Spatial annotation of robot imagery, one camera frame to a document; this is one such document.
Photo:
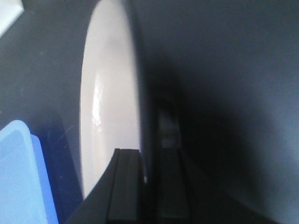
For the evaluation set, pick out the beige plate black rim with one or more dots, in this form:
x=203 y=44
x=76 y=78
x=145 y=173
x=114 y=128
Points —
x=109 y=98

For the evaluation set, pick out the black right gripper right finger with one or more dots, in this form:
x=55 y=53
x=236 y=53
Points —
x=185 y=194

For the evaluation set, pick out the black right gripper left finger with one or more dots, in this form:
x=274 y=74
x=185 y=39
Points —
x=115 y=199

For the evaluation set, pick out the blue plastic tray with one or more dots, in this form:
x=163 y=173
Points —
x=25 y=192

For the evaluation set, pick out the white left storage bin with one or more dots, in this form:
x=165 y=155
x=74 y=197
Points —
x=10 y=11

